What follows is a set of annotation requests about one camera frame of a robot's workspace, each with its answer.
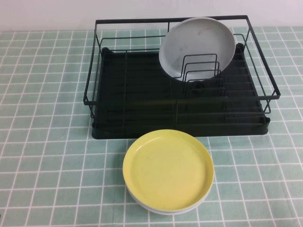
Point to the yellow round plate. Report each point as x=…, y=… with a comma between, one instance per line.
x=165, y=168

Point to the grey round plate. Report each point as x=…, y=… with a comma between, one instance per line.
x=194, y=42

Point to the green checked tablecloth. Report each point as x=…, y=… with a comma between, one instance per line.
x=47, y=94

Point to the white round plate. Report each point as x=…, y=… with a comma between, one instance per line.
x=165, y=206

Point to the black plastic drip tray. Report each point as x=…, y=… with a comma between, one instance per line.
x=146, y=78

